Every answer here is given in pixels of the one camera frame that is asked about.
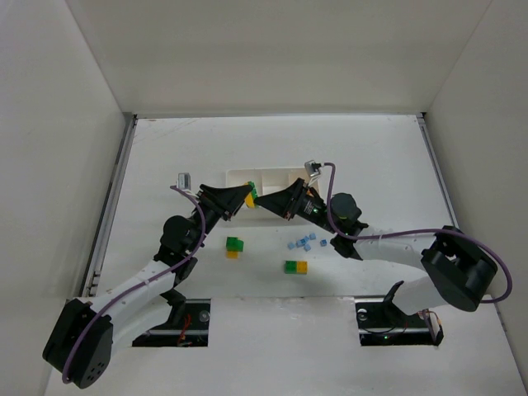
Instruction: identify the light blue lego pile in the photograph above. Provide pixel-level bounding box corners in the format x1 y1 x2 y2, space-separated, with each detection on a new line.
286 233 317 252

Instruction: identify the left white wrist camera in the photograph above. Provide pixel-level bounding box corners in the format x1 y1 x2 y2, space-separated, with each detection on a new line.
174 172 192 194

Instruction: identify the green and yellow lego stack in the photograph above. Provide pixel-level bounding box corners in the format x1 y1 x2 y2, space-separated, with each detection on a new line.
225 236 244 259

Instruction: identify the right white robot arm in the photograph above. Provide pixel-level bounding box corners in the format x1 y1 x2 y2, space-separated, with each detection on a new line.
256 178 497 315

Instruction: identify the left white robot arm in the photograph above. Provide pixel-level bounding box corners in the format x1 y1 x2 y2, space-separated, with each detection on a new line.
42 185 251 389

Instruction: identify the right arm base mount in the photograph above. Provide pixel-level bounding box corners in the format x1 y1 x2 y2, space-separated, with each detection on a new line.
355 298 445 347

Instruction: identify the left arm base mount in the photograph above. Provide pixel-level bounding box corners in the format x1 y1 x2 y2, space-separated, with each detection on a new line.
132 299 211 348

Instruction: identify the purple cable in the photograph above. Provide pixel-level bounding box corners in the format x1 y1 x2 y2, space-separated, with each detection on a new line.
61 184 207 384
321 162 515 304

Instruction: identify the white three-compartment tray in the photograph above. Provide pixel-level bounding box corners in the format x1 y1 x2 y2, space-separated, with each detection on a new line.
224 166 318 224

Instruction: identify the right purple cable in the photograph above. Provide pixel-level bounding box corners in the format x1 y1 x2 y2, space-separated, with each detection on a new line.
321 162 515 304

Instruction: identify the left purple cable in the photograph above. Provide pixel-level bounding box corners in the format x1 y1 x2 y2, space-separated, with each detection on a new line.
61 184 207 384

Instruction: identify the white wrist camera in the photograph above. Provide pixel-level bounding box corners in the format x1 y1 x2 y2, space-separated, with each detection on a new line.
174 172 192 194
304 160 323 183

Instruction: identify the green yellow lego block pair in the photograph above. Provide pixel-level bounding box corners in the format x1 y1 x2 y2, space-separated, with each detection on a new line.
284 261 309 275

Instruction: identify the green yellow lego piece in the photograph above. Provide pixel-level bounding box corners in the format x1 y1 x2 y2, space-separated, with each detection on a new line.
244 181 257 210

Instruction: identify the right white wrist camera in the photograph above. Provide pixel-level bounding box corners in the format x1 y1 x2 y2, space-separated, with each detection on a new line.
304 160 323 183

